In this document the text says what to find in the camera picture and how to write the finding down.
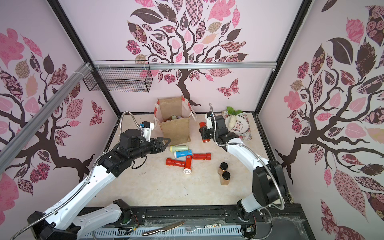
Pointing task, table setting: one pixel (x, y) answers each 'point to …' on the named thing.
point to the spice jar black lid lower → (226, 176)
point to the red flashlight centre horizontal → (177, 163)
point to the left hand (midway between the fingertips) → (166, 143)
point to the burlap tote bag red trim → (173, 115)
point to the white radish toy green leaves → (230, 107)
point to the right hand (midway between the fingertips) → (202, 127)
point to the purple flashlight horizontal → (179, 117)
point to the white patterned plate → (233, 113)
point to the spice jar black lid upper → (223, 167)
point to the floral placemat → (224, 113)
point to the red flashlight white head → (187, 169)
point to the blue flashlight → (178, 154)
